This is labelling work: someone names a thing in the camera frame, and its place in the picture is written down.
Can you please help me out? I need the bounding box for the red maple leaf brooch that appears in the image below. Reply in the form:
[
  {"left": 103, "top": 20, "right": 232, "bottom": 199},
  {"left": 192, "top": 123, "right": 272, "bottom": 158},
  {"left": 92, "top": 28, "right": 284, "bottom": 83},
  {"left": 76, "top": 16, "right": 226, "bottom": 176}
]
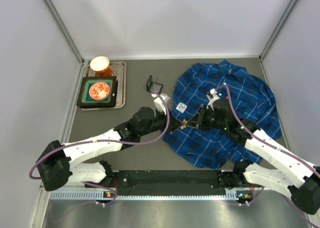
[{"left": 180, "top": 119, "right": 188, "bottom": 129}]

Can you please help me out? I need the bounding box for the blue plaid button shirt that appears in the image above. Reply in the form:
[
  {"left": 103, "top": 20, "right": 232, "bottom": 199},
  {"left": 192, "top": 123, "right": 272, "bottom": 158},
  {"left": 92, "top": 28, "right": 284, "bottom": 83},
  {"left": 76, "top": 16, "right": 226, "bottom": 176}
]
[{"left": 163, "top": 61, "right": 282, "bottom": 169}]

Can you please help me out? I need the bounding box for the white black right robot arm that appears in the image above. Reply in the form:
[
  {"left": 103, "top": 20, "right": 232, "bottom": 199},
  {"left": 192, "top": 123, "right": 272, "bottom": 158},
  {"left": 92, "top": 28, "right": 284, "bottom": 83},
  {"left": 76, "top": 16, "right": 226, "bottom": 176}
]
[{"left": 183, "top": 99, "right": 320, "bottom": 215}]

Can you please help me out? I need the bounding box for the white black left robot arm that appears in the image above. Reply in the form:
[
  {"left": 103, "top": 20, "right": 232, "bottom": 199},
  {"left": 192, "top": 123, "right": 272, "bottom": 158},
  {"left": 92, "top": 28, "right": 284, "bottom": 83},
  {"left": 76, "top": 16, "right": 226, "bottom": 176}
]
[{"left": 36, "top": 107, "right": 182, "bottom": 191}]

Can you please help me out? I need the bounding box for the small black open box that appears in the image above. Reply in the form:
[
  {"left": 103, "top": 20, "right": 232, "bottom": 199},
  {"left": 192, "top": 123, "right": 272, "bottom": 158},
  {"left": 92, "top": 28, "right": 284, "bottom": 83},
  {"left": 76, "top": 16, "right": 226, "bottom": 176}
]
[{"left": 146, "top": 75, "right": 164, "bottom": 94}]

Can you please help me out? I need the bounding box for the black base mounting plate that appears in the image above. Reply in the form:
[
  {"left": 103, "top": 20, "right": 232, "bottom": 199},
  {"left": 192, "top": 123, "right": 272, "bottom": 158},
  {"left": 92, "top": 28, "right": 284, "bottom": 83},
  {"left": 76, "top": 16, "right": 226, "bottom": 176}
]
[{"left": 84, "top": 170, "right": 263, "bottom": 196}]

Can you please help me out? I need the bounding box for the silver metal tray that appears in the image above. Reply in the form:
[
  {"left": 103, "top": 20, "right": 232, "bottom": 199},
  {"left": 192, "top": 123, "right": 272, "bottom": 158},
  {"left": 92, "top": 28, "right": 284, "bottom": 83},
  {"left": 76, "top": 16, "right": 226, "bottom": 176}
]
[{"left": 76, "top": 61, "right": 127, "bottom": 111}]

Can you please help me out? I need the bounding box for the red patterned bowl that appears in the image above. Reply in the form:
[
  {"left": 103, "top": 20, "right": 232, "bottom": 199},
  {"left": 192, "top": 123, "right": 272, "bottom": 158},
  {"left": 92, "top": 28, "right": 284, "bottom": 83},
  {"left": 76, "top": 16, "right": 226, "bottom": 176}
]
[{"left": 89, "top": 82, "right": 111, "bottom": 101}]

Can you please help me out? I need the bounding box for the black square tray green liner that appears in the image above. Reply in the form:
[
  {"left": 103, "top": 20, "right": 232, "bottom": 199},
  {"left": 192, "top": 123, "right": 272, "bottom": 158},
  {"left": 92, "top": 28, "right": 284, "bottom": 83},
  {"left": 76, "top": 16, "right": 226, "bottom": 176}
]
[{"left": 76, "top": 76, "right": 118, "bottom": 109}]

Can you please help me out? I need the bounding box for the white bowl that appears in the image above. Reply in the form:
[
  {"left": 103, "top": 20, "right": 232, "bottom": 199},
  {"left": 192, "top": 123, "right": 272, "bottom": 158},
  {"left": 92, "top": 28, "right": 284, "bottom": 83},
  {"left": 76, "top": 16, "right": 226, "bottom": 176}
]
[{"left": 89, "top": 56, "right": 110, "bottom": 72}]

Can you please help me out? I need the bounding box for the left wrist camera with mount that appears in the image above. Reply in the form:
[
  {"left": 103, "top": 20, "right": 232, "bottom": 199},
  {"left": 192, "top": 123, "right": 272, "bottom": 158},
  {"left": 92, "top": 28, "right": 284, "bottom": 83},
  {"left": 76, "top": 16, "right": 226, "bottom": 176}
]
[{"left": 151, "top": 93, "right": 171, "bottom": 114}]

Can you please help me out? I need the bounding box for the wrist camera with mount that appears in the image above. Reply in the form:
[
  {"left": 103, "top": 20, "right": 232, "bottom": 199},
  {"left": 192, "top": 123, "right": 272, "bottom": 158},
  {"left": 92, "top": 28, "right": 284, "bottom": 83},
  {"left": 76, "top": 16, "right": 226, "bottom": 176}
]
[
  {"left": 151, "top": 93, "right": 171, "bottom": 114},
  {"left": 206, "top": 89, "right": 220, "bottom": 111}
]

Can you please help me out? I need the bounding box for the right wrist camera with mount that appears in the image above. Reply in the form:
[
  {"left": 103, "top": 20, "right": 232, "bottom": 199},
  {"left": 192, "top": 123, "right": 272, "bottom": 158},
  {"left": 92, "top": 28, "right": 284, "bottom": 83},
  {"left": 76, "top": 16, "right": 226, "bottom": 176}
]
[{"left": 206, "top": 89, "right": 220, "bottom": 111}]

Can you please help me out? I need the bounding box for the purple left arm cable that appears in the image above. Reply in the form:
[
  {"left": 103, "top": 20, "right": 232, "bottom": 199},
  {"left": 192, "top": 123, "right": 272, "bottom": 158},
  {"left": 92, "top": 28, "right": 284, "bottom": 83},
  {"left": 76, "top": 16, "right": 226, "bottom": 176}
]
[{"left": 29, "top": 93, "right": 171, "bottom": 206}]

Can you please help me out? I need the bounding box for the aluminium front frame rail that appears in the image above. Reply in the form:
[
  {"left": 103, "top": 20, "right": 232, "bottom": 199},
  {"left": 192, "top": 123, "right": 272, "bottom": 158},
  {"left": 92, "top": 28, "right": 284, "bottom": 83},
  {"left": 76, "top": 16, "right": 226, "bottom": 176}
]
[{"left": 39, "top": 168, "right": 315, "bottom": 201}]

